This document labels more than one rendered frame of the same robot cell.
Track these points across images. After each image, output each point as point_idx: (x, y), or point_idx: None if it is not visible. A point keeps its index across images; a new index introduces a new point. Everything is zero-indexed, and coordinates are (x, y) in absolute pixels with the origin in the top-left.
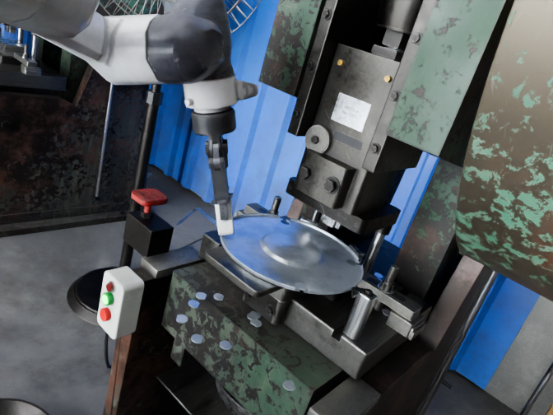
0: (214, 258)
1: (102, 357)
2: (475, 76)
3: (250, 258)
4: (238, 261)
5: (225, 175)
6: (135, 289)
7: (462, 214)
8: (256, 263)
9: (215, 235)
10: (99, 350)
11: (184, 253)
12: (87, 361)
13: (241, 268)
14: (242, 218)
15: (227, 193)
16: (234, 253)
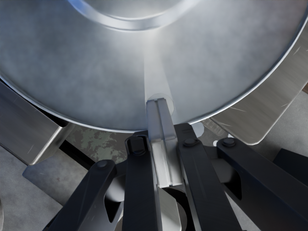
0: (276, 119)
1: (41, 195)
2: None
3: (237, 42)
4: (276, 67)
5: (307, 209)
6: (166, 215)
7: None
8: (249, 27)
9: (30, 142)
10: (34, 200)
11: (54, 179)
12: (51, 204)
13: (286, 56)
14: (33, 92)
15: (264, 157)
16: (232, 83)
